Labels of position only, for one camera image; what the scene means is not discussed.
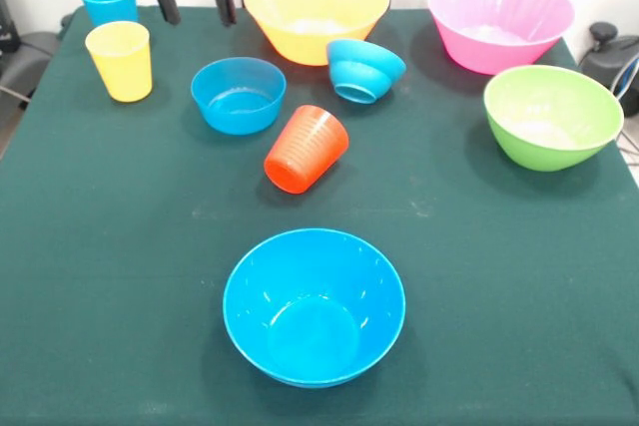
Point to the small cyan plastic bowl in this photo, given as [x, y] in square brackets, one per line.
[362, 72]

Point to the red-orange plastic cup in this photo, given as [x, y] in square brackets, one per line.
[307, 151]

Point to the large blue plastic bowl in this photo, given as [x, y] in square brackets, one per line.
[314, 316]

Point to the yellow plastic cup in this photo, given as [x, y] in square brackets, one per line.
[120, 57]

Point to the medium translucent blue bowl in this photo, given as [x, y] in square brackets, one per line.
[239, 97]

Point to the orange plastic bowl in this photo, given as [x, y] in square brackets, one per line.
[314, 12]

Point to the dark green tablecloth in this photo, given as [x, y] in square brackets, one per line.
[150, 296]

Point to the magenta pink plastic bowl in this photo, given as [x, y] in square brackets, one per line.
[499, 47]

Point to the lime green plastic bowl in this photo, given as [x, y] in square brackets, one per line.
[549, 122]

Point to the gray pedestal foot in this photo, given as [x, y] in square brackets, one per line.
[30, 57]
[606, 67]

